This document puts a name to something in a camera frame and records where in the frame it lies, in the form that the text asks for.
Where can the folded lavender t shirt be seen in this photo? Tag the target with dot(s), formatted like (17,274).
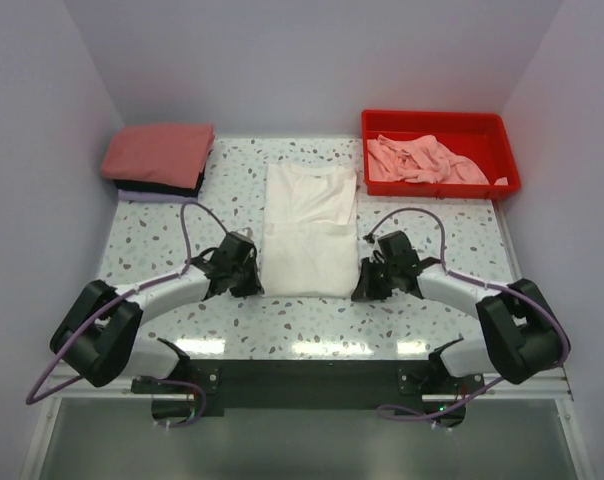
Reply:
(152,197)

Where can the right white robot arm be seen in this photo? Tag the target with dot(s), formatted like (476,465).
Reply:
(520,334)

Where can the pink t shirt in bin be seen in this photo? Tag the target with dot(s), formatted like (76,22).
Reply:
(421,161)

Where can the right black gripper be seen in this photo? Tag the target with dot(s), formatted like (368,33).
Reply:
(365,291)

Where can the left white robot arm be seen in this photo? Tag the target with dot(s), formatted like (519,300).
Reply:
(99,339)

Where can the red plastic bin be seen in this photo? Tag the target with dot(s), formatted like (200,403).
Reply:
(481,137)

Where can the folded salmon pink t shirt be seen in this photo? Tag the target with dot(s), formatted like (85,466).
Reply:
(172,154)

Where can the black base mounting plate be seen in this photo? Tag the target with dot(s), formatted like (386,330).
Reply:
(398,388)

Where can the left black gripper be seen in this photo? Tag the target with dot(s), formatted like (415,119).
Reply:
(254,286)

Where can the folded black t shirt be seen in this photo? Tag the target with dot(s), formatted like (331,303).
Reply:
(140,186)

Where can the white printed t shirt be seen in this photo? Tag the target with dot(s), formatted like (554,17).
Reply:
(309,232)

